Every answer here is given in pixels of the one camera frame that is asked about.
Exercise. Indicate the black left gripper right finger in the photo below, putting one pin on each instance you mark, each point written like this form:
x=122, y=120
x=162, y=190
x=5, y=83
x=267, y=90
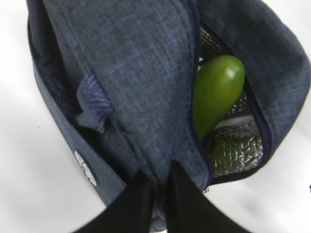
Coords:
x=187, y=210

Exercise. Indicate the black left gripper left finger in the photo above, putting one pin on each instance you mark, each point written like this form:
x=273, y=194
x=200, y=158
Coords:
x=46, y=202

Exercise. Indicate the green cucumber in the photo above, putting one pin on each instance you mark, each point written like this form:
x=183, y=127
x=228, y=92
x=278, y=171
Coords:
x=218, y=86

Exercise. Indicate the dark blue lunch bag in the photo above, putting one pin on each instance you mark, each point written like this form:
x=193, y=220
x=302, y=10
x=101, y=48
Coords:
x=118, y=78

